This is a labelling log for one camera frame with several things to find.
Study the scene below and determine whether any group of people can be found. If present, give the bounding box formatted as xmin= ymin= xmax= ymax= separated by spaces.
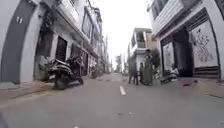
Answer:
xmin=127 ymin=48 xmax=155 ymax=86

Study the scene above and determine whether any white balcony building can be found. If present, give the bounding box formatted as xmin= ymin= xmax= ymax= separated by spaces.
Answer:
xmin=127 ymin=27 xmax=161 ymax=73

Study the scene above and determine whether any grey asphalt road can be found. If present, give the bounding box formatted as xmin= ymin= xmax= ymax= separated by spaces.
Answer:
xmin=0 ymin=72 xmax=224 ymax=128

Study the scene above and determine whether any black scooter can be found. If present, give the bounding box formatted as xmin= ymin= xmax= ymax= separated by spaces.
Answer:
xmin=44 ymin=55 xmax=85 ymax=91

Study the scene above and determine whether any person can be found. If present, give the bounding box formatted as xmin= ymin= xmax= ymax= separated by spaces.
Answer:
xmin=160 ymin=64 xmax=180 ymax=84

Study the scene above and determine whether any white arched building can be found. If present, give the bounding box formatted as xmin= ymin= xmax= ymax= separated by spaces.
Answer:
xmin=0 ymin=0 xmax=108 ymax=84

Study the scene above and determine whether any white building with murals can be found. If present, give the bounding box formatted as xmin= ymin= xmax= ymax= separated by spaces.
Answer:
xmin=146 ymin=0 xmax=224 ymax=81

